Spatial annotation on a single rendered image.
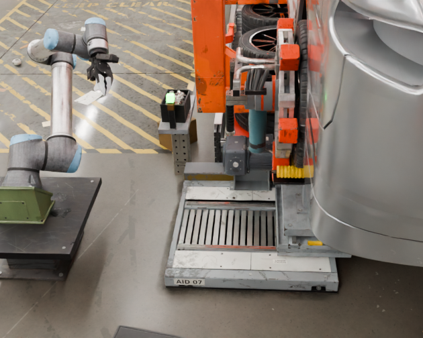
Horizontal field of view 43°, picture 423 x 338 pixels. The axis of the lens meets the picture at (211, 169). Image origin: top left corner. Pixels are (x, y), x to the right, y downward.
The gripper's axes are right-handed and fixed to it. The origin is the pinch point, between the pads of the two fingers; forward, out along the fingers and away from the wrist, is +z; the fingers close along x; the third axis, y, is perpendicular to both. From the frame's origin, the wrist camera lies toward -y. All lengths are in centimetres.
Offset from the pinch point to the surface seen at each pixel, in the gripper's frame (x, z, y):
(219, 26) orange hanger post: -62, -45, -17
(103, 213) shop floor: -55, 20, 90
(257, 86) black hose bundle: -41, 11, -47
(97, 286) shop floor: -32, 67, 68
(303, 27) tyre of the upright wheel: -53, -10, -67
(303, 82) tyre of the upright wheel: -47, 17, -64
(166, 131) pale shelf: -68, -13, 40
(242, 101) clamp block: -41, 13, -37
